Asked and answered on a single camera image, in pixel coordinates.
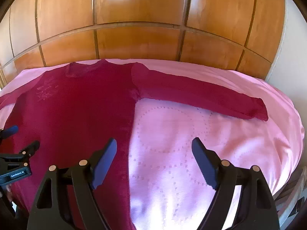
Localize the dark red sweater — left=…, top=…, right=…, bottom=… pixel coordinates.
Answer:
left=1, top=60, right=268, bottom=229

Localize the pink bed sheet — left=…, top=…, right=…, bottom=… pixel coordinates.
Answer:
left=1, top=59, right=305, bottom=229

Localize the wooden wardrobe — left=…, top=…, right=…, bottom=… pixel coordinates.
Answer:
left=1, top=0, right=286, bottom=86

